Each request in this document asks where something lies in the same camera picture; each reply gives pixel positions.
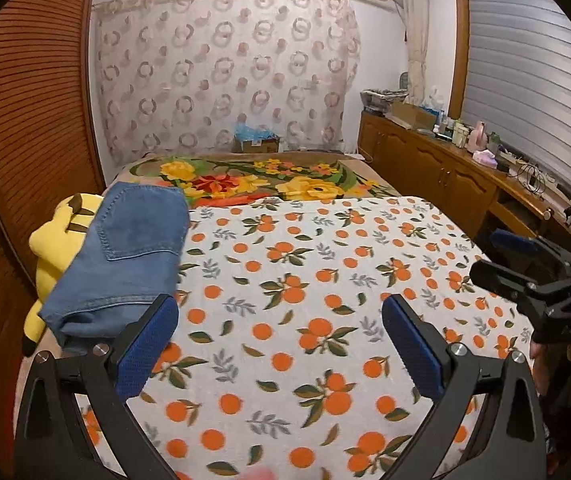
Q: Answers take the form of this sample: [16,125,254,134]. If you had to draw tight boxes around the cardboard box with blue cloth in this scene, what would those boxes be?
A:
[234,124,280,154]

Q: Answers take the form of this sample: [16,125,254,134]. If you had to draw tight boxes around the cardboard box on sideboard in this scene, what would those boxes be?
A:
[386,102,436,130]

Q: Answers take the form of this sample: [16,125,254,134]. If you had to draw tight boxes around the floral brown blanket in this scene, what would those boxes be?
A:
[114,152,398,208]

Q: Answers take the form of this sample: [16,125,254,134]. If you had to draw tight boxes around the grey window roller blind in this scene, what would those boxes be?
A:
[461,0,571,186]

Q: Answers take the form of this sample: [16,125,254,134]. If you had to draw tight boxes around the orange-print white blanket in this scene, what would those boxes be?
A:
[77,195,537,480]

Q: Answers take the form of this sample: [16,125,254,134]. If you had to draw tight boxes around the pink jug on sideboard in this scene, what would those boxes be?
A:
[465,120,488,154]

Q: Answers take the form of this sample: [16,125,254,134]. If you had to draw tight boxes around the yellow Pikachu plush toy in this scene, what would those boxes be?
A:
[22,193,103,356]

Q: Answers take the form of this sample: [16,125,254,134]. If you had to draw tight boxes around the blue denim pants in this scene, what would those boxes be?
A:
[39,182,190,354]

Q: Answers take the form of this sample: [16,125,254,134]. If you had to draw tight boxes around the wooden sideboard cabinet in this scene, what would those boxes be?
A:
[358,110,571,256]

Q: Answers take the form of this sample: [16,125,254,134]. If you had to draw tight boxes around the circle-pattern pink curtain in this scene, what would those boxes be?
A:
[94,0,361,166]

